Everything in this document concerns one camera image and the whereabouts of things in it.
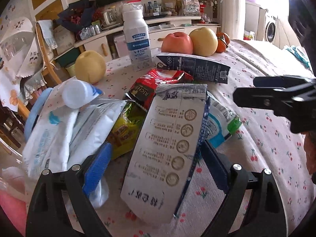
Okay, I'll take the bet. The yellow green snack bag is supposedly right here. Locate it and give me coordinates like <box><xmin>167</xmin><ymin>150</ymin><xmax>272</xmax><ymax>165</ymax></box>
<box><xmin>106</xmin><ymin>101</ymin><xmax>146</xmax><ymax>161</ymax></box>

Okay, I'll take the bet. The blue white carton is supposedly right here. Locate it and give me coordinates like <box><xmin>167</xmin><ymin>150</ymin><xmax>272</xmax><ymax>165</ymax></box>
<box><xmin>120</xmin><ymin>84</ymin><xmax>207</xmax><ymax>225</ymax></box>

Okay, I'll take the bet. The silver foil packet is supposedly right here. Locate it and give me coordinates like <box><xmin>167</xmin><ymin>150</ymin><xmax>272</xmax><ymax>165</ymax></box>
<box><xmin>67</xmin><ymin>98</ymin><xmax>126</xmax><ymax>168</ymax></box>

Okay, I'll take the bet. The green white snack packet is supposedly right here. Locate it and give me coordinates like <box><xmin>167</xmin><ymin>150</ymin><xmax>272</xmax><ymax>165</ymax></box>
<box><xmin>205</xmin><ymin>91</ymin><xmax>242</xmax><ymax>148</ymax></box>

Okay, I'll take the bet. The white wet wipes pack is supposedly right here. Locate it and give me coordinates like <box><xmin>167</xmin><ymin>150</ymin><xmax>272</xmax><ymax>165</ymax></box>
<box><xmin>23</xmin><ymin>105</ymin><xmax>79</xmax><ymax>179</ymax></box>

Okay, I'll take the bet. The washing machine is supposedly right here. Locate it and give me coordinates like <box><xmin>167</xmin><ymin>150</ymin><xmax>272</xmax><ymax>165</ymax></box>
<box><xmin>256</xmin><ymin>8</ymin><xmax>277</xmax><ymax>43</ymax></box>

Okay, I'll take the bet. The orange tangerine with leaf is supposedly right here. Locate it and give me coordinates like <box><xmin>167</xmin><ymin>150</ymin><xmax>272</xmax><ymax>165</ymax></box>
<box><xmin>216</xmin><ymin>39</ymin><xmax>228</xmax><ymax>53</ymax></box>

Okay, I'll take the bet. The red coffee packet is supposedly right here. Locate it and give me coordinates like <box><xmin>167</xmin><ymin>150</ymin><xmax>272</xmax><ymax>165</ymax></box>
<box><xmin>125</xmin><ymin>69</ymin><xmax>193</xmax><ymax>110</ymax></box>

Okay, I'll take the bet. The blue stool seat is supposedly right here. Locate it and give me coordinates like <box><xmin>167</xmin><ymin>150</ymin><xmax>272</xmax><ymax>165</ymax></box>
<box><xmin>24</xmin><ymin>88</ymin><xmax>53</xmax><ymax>141</ymax></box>

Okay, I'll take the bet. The orange tangerine far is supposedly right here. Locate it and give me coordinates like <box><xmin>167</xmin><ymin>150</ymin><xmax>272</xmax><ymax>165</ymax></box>
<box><xmin>216</xmin><ymin>32</ymin><xmax>230</xmax><ymax>46</ymax></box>

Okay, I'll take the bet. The pink plastic bin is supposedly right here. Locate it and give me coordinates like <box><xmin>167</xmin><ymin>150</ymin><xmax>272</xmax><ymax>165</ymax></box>
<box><xmin>1</xmin><ymin>166</ymin><xmax>27</xmax><ymax>236</ymax></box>

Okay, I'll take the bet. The dark blue milk carton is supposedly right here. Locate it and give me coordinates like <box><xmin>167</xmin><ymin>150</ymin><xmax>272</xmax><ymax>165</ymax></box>
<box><xmin>154</xmin><ymin>53</ymin><xmax>230</xmax><ymax>84</ymax></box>

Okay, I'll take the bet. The yellow pear near bottle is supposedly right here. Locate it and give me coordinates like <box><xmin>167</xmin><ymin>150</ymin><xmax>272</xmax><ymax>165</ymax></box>
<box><xmin>74</xmin><ymin>50</ymin><xmax>106</xmax><ymax>84</ymax></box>

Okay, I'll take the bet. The yellow pear beside apple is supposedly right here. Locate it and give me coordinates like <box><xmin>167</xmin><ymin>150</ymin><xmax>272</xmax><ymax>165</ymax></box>
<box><xmin>189</xmin><ymin>27</ymin><xmax>218</xmax><ymax>57</ymax></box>

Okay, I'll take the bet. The white tv cabinet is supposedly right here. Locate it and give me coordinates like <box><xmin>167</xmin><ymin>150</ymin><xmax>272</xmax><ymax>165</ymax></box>
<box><xmin>52</xmin><ymin>15</ymin><xmax>222</xmax><ymax>62</ymax></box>

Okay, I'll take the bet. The red apple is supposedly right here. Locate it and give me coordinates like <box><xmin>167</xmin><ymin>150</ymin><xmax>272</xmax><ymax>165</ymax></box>
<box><xmin>161</xmin><ymin>32</ymin><xmax>193</xmax><ymax>55</ymax></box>

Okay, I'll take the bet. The wooden chair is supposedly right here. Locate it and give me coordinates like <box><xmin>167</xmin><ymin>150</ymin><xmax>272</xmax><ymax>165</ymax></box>
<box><xmin>35</xmin><ymin>22</ymin><xmax>62</xmax><ymax>85</ymax></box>

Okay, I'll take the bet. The clear plastic bag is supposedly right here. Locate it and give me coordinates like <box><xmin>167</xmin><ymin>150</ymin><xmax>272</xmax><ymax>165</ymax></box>
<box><xmin>180</xmin><ymin>0</ymin><xmax>200</xmax><ymax>16</ymax></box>

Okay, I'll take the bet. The white plastic bottle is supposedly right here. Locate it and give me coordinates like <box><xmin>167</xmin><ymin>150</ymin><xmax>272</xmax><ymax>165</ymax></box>
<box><xmin>122</xmin><ymin>3</ymin><xmax>153</xmax><ymax>71</ymax></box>

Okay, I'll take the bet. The mesh food cover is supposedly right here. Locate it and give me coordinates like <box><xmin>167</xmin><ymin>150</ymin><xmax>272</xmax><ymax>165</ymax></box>
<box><xmin>1</xmin><ymin>17</ymin><xmax>42</xmax><ymax>78</ymax></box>

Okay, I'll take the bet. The dark flower bouquet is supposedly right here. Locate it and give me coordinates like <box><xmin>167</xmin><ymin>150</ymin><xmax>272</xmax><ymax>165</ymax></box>
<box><xmin>56</xmin><ymin>0</ymin><xmax>96</xmax><ymax>33</ymax></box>

